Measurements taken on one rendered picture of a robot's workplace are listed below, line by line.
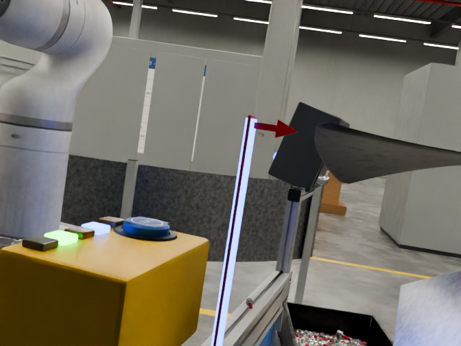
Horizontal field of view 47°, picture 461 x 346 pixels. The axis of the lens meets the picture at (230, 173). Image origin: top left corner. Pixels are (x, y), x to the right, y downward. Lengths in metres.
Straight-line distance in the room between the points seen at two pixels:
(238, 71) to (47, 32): 5.80
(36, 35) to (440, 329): 0.67
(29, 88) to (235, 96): 5.78
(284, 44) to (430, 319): 4.33
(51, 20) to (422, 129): 6.06
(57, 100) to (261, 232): 1.78
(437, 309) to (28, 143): 0.61
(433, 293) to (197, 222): 1.77
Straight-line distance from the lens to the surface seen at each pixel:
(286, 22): 4.92
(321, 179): 1.28
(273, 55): 4.87
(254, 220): 2.48
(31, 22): 0.84
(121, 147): 6.86
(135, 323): 0.37
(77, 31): 0.89
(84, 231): 0.43
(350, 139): 0.61
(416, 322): 0.67
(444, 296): 0.67
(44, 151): 0.86
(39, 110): 0.86
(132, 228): 0.45
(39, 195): 0.87
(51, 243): 0.39
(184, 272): 0.43
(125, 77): 6.87
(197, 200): 2.34
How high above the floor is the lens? 1.18
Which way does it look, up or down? 5 degrees down
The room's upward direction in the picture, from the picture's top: 9 degrees clockwise
